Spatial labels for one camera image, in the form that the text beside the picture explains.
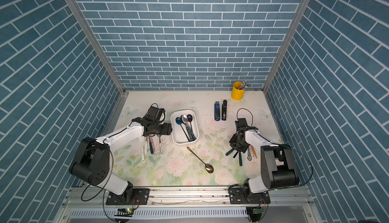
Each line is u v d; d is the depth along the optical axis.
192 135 0.95
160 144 0.91
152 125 0.67
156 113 0.72
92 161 0.45
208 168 0.83
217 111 1.11
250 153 0.89
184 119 1.01
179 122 1.01
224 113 1.04
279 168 0.44
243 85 1.02
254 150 0.90
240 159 0.87
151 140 0.93
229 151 0.89
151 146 0.91
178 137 0.94
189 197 0.75
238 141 0.77
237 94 1.12
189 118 1.02
